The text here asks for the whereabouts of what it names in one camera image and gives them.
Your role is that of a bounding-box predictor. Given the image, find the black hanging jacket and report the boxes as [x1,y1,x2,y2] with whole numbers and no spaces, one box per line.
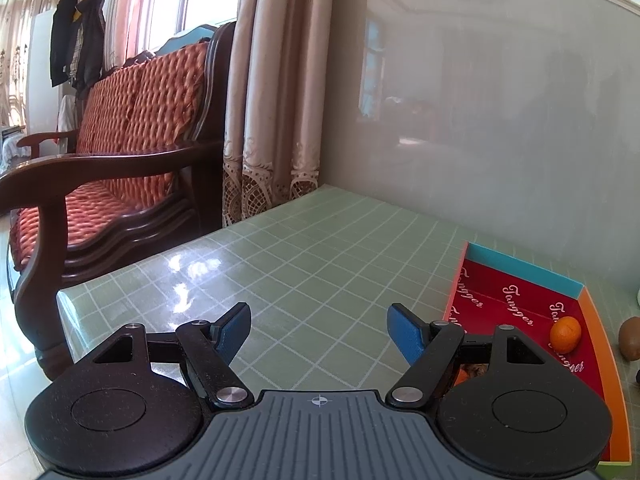
[49,0,105,100]

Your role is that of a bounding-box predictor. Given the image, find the beige lace curtain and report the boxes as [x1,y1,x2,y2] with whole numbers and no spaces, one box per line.
[222,0,333,226]

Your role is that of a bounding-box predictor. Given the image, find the green checked tablecloth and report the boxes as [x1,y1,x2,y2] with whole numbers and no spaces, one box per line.
[55,183,640,480]

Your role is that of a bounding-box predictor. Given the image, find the dark dried mangosteen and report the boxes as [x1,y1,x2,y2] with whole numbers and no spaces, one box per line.
[461,363,488,378]

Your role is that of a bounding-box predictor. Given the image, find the wooden sofa orange cushions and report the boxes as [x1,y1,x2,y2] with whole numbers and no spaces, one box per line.
[1,24,234,379]

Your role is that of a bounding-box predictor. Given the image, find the brown kiwi fruit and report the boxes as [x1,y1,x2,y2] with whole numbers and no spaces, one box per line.
[618,316,640,362]

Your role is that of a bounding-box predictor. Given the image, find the orange tangerine front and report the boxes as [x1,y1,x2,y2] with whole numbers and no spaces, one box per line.
[549,316,582,354]

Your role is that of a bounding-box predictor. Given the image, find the red pink cardboard box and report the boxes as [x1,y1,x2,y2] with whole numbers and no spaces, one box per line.
[442,240,634,467]

